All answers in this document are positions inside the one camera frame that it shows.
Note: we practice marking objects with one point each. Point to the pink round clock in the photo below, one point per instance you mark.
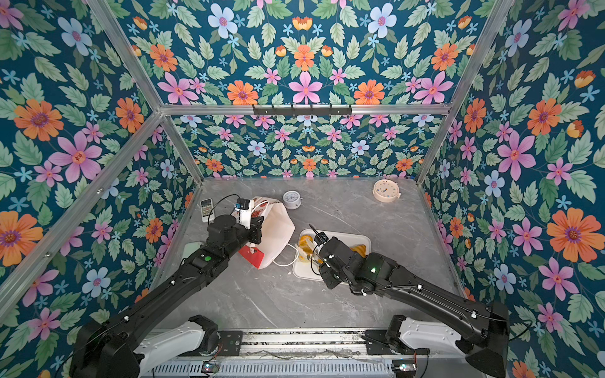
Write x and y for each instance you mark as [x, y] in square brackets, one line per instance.
[386, 191]

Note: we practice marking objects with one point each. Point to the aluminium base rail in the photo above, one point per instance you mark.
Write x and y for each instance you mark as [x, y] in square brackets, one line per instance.
[408, 338]

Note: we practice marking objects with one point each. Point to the green silicone pad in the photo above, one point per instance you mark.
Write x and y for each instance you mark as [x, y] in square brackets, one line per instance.
[191, 248]

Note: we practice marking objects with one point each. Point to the white plastic tray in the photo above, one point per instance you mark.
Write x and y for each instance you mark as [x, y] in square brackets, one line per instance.
[303, 270]

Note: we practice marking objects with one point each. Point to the red white paper bag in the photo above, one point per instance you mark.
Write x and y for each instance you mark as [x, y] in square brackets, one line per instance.
[277, 231]

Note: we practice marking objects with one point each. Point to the white remote control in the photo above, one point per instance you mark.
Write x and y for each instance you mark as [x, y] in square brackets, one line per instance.
[207, 210]

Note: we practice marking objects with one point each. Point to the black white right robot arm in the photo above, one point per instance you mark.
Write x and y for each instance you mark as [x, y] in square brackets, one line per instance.
[481, 331]

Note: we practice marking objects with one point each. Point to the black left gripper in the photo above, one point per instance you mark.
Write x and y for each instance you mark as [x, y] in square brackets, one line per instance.
[256, 224]

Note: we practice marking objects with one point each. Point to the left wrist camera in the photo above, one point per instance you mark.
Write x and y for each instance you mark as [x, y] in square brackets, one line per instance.
[243, 212]

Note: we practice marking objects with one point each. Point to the yellow fake croissant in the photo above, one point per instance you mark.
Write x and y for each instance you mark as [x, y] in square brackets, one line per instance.
[360, 249]

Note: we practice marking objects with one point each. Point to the round yellow fake bun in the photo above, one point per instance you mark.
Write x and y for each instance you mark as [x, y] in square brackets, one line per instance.
[306, 245]

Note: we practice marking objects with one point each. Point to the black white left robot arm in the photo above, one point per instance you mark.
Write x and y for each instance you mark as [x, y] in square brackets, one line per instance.
[108, 349]

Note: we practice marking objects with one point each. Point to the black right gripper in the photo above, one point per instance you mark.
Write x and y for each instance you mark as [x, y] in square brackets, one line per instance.
[324, 272]

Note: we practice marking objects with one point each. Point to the black hook rail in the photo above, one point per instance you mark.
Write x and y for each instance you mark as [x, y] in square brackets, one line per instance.
[294, 111]

